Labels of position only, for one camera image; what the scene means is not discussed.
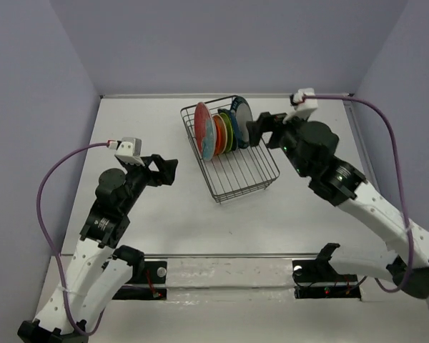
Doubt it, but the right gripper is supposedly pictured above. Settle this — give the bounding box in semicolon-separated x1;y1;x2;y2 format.
246;109;309;177

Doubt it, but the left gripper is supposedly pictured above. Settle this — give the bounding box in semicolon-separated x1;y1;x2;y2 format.
121;154;178;214

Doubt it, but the green rimmed white plate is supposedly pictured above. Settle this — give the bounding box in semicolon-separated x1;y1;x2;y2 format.
230;96;253;149

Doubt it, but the lime green plate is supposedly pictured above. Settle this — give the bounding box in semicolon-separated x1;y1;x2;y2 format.
220;112;236;153

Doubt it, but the orange plate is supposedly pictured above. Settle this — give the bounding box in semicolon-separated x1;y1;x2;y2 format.
213;114;227;155

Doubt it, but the red and teal plate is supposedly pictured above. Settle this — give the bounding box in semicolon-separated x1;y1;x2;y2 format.
194;102;217;161

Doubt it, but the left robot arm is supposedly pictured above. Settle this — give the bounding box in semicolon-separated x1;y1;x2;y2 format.
17;154;178;342

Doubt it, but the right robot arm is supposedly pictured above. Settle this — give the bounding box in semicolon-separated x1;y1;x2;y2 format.
246;112;429;299

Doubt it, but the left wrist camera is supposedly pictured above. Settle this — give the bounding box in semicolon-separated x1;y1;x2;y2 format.
114;137;144;166

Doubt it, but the wire dish rack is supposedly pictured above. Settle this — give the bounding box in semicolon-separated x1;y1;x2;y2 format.
180;95;280;203

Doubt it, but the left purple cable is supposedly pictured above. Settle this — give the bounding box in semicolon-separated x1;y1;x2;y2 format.
36;141;121;336

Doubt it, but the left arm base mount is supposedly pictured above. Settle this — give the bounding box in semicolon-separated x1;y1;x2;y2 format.
112;260;167;301

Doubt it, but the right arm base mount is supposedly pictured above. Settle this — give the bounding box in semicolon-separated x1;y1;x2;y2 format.
292;259;361;299

